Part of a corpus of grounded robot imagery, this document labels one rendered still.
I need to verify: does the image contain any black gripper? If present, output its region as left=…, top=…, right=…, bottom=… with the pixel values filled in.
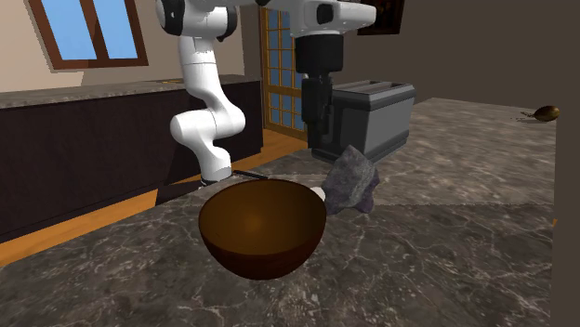
left=295, top=33, right=345, bottom=150

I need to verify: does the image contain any wooden glass pane door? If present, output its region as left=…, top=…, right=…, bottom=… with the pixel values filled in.
left=258, top=6, right=310, bottom=142

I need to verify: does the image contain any grey toaster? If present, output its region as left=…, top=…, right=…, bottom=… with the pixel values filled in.
left=310, top=80, right=417, bottom=164

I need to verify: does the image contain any grey rough rock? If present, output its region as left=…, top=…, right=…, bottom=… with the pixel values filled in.
left=321, top=144, right=381, bottom=216

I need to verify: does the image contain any thin black stick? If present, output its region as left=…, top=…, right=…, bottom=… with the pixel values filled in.
left=232, top=169, right=270, bottom=181

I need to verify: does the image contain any brown round bowl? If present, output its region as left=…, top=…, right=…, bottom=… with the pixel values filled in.
left=198, top=177, right=328, bottom=281

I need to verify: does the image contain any dark robot stand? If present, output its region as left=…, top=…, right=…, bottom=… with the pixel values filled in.
left=155, top=179, right=206, bottom=206

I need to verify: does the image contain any brown oval fruit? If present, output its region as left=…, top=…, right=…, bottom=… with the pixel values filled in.
left=521, top=104, right=561, bottom=124

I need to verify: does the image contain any dark long counter cabinet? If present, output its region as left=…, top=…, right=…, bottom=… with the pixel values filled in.
left=0, top=73, right=265, bottom=244

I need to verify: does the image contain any brown framed window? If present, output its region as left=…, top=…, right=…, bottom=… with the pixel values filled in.
left=27, top=0, right=151, bottom=72

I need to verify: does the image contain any dark framed wall picture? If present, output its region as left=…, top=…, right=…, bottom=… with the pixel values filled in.
left=356, top=0, right=406, bottom=37

